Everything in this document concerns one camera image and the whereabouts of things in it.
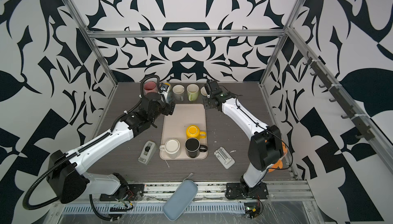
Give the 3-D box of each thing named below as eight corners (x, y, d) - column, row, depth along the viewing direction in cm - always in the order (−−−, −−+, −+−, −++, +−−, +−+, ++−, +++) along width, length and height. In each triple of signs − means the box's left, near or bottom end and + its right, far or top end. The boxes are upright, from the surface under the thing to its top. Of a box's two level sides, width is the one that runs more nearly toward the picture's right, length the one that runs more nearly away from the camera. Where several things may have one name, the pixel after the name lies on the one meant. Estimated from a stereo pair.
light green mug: (187, 105, 109) (186, 96, 101) (187, 93, 116) (187, 84, 108) (199, 105, 109) (199, 96, 101) (199, 93, 116) (199, 84, 108)
